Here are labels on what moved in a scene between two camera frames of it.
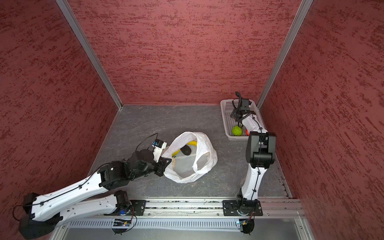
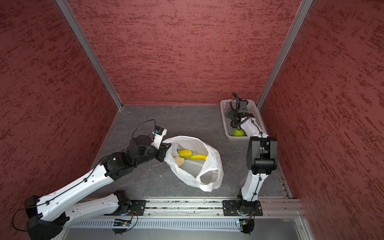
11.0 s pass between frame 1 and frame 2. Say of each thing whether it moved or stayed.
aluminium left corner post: stayed
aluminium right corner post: stayed
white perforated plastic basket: stayed
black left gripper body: moved
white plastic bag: moved
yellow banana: moved
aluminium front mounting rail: stayed
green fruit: stayed
